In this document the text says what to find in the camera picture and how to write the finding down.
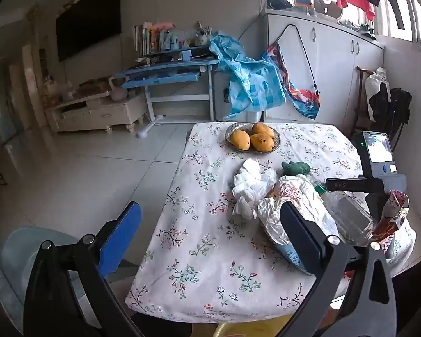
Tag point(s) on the white jug vase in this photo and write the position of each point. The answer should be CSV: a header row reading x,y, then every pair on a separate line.
x,y
119,93

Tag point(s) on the foil snack bag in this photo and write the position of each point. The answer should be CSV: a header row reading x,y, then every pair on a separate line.
x,y
294,191

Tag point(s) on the pen holder cup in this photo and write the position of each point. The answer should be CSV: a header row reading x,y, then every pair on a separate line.
x,y
202,40

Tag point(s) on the cream television cabinet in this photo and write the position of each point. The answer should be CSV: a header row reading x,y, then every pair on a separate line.
x,y
91,112

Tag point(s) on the white tissue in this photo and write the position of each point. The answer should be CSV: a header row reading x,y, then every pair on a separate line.
x,y
249,186

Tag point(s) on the yellow mango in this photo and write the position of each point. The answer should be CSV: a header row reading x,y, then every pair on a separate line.
x,y
262,129
239,138
261,142

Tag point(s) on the blue study desk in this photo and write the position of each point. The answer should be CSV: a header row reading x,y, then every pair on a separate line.
x,y
161,70

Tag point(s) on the green plush toy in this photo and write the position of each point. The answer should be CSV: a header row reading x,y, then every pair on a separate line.
x,y
294,168

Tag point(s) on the floral white tablecloth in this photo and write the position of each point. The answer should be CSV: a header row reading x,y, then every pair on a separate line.
x,y
203,238

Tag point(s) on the black television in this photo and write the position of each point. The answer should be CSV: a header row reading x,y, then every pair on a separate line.
x,y
87,21

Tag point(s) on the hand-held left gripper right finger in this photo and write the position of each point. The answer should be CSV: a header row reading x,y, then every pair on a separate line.
x,y
300,235

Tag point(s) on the black folding chair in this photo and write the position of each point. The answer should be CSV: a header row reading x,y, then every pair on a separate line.
x,y
396,112

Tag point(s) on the metal fruit plate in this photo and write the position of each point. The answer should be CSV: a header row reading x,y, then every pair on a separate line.
x,y
235,127

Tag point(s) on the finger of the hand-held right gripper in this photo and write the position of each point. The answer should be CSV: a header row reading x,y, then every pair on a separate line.
x,y
347,184

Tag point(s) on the white bag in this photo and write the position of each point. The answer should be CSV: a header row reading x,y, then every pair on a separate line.
x,y
373,84

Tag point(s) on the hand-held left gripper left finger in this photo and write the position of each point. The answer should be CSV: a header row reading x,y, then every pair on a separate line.
x,y
121,238

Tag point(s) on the black cloth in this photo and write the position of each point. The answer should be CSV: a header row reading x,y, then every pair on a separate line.
x,y
279,3

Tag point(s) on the striped box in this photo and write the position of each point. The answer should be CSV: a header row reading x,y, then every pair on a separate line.
x,y
301,0

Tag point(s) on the wooden rack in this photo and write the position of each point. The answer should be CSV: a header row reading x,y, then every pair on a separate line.
x,y
360,94

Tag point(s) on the yellow plastic basin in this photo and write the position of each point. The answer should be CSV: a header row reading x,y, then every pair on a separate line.
x,y
231,330

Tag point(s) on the white cabinet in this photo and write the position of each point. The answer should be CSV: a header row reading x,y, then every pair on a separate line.
x,y
333,70

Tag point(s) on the row of books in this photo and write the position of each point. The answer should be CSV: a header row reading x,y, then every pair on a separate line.
x,y
151,38

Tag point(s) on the colourful printed bag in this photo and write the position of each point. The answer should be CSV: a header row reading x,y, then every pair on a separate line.
x,y
301,98

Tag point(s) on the blue checked plastic sheet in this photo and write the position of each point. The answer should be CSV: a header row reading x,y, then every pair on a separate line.
x,y
249,84

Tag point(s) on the brown round board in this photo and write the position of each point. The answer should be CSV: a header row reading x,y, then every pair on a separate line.
x,y
328,7

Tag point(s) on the clear plastic bottle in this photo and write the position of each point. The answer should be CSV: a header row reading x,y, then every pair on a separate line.
x,y
343,210

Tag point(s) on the red snack packet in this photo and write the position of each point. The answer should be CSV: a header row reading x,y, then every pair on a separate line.
x,y
394,210

